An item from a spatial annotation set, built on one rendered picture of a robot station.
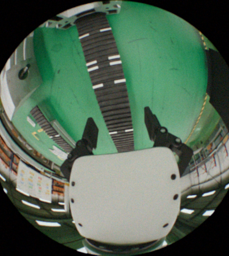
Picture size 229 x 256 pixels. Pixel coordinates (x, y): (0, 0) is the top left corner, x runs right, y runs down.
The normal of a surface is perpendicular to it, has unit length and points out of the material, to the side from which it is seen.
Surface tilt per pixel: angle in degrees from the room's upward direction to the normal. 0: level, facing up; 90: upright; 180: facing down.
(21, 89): 90
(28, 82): 90
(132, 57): 0
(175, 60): 0
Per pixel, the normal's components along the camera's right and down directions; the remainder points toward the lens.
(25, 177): 0.97, -0.18
